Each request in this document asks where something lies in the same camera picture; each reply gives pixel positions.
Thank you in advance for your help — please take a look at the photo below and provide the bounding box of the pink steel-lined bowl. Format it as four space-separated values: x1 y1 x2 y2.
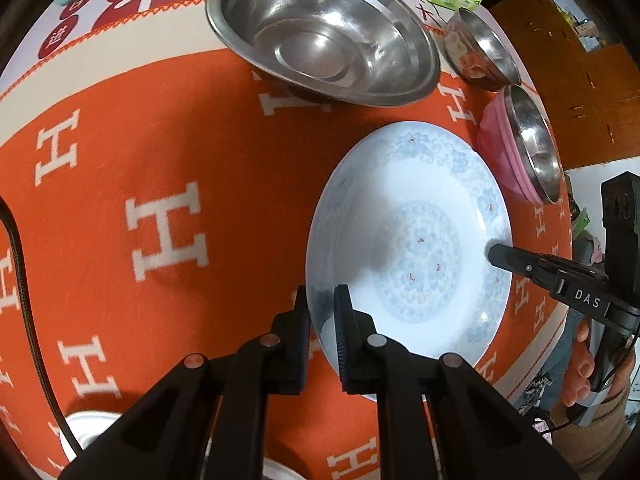
476 84 563 206

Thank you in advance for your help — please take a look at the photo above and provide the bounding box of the blue patterned porcelain plate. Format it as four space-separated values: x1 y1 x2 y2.
305 122 512 365

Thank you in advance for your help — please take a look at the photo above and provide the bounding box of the large white plate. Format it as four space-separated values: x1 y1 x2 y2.
65 411 305 480

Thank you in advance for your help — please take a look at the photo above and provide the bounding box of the small stainless steel bowl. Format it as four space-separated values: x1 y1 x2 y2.
444 9 522 92

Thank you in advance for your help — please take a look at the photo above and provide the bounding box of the large stainless steel bowl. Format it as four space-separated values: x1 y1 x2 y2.
206 0 440 107

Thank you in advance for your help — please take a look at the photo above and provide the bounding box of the person's right hand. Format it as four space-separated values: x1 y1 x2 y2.
560 318 636 408

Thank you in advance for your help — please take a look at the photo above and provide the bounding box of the wooden cabinet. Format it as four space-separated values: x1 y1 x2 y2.
490 0 639 169

